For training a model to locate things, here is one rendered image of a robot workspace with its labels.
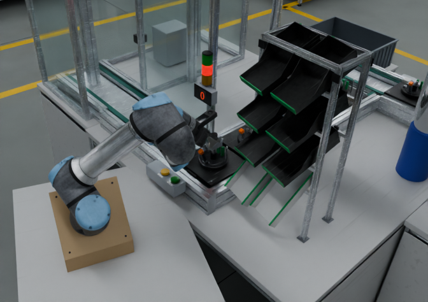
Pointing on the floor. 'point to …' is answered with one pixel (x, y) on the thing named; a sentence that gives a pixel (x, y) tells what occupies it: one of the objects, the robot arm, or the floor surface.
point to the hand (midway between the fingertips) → (214, 137)
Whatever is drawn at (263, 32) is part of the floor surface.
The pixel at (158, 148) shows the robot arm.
